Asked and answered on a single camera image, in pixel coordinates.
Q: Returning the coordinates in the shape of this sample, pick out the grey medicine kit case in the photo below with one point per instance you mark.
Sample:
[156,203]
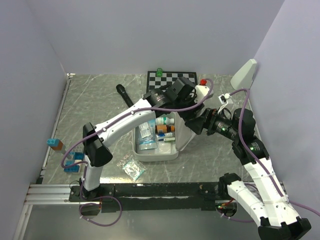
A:
[182,134]

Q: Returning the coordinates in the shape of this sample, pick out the white wall mounted device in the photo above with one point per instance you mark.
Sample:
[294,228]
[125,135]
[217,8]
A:
[243,78]

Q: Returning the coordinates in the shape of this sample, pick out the green toy on chessboard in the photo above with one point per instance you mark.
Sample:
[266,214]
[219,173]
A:
[159,72]

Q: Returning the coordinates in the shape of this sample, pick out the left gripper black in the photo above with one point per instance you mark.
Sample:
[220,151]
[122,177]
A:
[193,113]

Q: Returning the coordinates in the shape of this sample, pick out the white bottle green label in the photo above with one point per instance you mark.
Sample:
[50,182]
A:
[164,121]

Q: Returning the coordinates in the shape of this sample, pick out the aluminium frame rail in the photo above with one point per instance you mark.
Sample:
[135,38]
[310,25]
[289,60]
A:
[44,191]

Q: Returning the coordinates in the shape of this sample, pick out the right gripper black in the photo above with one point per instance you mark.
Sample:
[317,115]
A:
[197,124]

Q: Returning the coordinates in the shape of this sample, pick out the black white chessboard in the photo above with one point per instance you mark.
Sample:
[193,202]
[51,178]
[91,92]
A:
[168,78]

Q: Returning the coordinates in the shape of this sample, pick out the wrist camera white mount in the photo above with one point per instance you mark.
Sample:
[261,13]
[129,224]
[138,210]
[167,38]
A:
[201,90]
[225,100]

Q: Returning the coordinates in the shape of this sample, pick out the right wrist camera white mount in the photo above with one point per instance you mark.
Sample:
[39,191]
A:
[225,100]

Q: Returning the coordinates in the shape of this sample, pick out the white gauze packet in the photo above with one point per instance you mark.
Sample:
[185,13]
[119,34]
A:
[163,148]

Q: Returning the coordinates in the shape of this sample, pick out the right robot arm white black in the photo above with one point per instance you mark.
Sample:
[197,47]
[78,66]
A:
[273,214]

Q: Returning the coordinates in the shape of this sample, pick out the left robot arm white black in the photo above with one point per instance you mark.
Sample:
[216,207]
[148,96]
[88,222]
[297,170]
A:
[98,138]

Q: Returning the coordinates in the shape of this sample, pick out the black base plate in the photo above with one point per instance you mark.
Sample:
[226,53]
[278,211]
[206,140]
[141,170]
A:
[154,196]

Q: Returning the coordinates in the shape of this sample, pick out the blue printed plastic bag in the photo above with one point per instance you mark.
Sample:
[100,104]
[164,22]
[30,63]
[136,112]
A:
[147,135]

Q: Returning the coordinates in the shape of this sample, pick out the small clear plaster bag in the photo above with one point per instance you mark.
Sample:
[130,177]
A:
[131,166]

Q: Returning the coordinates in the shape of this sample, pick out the blue lego brick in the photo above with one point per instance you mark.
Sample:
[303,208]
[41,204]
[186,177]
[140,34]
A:
[77,155]

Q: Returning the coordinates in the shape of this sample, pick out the green medicine box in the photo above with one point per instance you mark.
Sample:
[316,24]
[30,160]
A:
[167,139]

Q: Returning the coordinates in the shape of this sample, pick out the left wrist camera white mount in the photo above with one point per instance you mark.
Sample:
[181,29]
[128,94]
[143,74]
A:
[201,90]

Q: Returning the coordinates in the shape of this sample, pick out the blue brown toy block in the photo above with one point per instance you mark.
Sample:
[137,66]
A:
[56,145]

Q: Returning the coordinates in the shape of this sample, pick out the brown medicine bottle orange cap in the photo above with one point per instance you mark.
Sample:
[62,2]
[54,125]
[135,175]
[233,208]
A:
[163,129]

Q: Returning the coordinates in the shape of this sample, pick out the black microphone orange end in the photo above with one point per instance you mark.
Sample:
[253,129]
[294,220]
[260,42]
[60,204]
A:
[123,93]

